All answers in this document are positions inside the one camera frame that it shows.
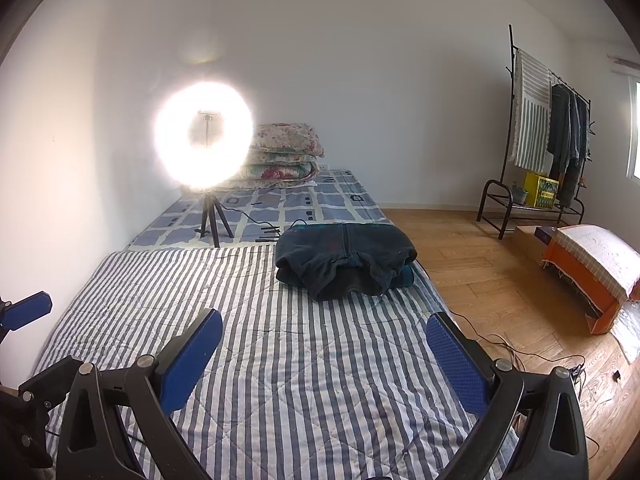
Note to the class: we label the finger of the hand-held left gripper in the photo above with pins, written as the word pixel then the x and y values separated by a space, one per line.
pixel 45 382
pixel 27 310

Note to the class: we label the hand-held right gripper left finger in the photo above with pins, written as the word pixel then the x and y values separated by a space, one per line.
pixel 192 355

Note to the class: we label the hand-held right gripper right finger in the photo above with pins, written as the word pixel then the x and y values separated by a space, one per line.
pixel 457 360

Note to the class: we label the teal fleece jacket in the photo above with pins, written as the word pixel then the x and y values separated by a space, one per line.
pixel 345 250

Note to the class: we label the grey white striped blanket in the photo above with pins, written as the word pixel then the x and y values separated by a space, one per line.
pixel 310 360

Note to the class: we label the cardboard box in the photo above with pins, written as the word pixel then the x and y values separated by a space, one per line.
pixel 527 245

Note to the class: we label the black tripod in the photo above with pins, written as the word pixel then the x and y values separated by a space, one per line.
pixel 209 215

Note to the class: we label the dark blue flat box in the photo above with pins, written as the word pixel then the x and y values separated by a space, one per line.
pixel 546 232

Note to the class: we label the clear bubble wrap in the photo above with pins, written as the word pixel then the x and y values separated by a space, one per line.
pixel 627 325

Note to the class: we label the small grey bucket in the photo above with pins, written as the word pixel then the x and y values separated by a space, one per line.
pixel 519 195

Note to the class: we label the white textured cloth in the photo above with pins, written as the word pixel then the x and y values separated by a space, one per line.
pixel 600 255

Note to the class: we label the yellow crate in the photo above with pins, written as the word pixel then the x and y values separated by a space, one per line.
pixel 540 190

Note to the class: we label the blue checked bedsheet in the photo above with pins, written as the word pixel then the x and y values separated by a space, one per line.
pixel 320 200

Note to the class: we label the floral folded quilt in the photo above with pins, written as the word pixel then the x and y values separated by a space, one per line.
pixel 280 172
pixel 290 140

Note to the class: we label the striped hanging towel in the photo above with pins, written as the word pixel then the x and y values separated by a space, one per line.
pixel 532 125

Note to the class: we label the blue hanging jeans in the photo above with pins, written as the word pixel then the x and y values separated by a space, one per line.
pixel 579 135

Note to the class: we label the dark hanging garment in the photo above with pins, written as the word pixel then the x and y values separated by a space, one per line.
pixel 559 125

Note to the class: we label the window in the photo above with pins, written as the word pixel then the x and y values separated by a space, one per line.
pixel 636 130

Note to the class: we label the wall shelf with items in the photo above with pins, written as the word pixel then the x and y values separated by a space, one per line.
pixel 500 182

